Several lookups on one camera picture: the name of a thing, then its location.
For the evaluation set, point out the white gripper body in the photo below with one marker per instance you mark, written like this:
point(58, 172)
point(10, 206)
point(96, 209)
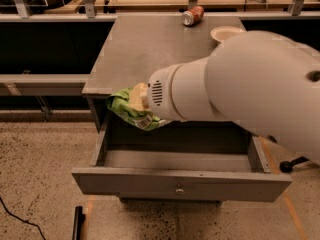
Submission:
point(161, 95)

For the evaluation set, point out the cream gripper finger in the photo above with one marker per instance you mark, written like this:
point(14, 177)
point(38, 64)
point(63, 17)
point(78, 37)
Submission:
point(138, 98)

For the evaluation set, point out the green rice chip bag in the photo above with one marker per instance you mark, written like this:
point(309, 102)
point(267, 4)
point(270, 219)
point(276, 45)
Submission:
point(119, 104)

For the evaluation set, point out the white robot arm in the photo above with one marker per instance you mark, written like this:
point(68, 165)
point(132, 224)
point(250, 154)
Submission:
point(264, 82)

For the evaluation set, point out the open grey top drawer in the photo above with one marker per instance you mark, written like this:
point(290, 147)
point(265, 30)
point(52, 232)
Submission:
point(213, 161)

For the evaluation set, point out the metal drawer knob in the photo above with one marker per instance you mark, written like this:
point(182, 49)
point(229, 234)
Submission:
point(179, 190)

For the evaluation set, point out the grey cabinet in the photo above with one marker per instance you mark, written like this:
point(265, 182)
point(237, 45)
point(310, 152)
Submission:
point(138, 45)

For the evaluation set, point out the red soda can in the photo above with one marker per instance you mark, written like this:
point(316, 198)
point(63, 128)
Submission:
point(192, 16)

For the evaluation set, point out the white bowl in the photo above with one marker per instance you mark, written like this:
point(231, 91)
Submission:
point(223, 33)

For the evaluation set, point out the grey metal railing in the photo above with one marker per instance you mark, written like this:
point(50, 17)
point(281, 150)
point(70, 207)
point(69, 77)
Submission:
point(49, 47)

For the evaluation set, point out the black bar on floor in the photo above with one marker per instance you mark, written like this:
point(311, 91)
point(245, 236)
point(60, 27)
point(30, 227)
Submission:
point(79, 219)

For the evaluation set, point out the black chair base leg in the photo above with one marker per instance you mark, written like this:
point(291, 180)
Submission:
point(287, 166)

